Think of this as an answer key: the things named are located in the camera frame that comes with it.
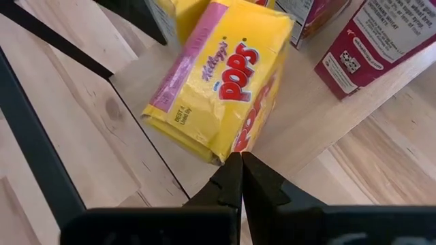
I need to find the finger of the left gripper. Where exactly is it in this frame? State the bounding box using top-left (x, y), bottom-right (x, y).
top-left (94, 0), bottom-right (168, 45)

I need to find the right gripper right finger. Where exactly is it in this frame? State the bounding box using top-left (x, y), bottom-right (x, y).
top-left (242, 151), bottom-right (324, 245)

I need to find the wooden shelf with black frame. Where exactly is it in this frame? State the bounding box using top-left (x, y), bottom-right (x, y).
top-left (0, 0), bottom-right (436, 229)

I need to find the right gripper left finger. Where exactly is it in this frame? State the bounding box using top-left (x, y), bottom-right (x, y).
top-left (183, 152), bottom-right (243, 208)

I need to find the purple Raisin Bran cereal box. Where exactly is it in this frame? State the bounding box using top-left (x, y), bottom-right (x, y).
top-left (313, 0), bottom-right (436, 102)
top-left (275, 0), bottom-right (352, 51)

